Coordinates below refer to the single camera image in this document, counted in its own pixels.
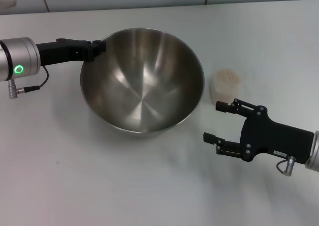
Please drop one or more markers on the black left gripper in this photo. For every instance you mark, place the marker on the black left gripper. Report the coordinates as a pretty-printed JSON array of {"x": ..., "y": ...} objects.
[{"x": 59, "y": 53}]

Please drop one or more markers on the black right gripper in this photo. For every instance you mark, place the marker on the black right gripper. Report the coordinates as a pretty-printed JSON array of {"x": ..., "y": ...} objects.
[{"x": 276, "y": 139}]

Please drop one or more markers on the clear plastic measuring cup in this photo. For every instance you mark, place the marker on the clear plastic measuring cup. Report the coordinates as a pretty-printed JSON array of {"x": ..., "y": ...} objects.
[{"x": 224, "y": 91}]

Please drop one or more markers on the white uncooked rice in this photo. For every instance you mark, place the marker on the white uncooked rice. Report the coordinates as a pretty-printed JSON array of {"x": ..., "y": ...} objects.
[{"x": 225, "y": 78}]

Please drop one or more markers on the stainless steel mixing bowl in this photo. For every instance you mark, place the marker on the stainless steel mixing bowl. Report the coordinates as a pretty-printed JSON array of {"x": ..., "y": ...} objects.
[{"x": 142, "y": 86}]

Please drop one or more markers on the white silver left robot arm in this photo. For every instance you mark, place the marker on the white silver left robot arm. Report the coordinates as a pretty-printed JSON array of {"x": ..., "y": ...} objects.
[{"x": 22, "y": 54}]

